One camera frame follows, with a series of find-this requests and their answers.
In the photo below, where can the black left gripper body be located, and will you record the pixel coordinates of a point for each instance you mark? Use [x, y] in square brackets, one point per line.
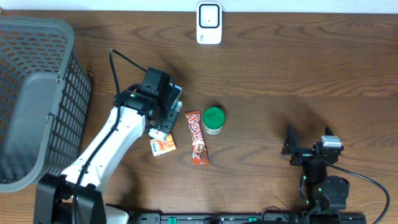
[167, 119]

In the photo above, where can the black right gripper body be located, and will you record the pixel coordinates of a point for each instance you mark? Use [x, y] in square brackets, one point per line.
[303, 155]

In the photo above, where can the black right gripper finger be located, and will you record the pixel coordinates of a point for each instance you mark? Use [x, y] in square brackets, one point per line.
[328, 131]
[290, 143]

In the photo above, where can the orange small box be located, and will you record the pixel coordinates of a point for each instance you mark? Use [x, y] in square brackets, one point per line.
[162, 147]

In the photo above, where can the green lid white jar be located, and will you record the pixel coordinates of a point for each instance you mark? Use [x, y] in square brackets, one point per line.
[213, 120]

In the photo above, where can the orange Top chocolate bar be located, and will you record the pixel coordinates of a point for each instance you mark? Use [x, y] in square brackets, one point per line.
[199, 150]

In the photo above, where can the white blue Panadol box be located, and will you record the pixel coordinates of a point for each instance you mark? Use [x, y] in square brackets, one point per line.
[173, 106]

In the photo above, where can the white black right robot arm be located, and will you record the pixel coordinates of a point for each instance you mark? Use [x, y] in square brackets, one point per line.
[325, 194]

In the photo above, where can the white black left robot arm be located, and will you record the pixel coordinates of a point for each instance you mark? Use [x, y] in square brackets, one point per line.
[76, 195]

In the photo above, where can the grey plastic basket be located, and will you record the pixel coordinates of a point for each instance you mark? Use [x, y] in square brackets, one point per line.
[45, 95]

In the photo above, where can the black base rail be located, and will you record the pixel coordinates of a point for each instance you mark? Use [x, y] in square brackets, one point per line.
[248, 218]

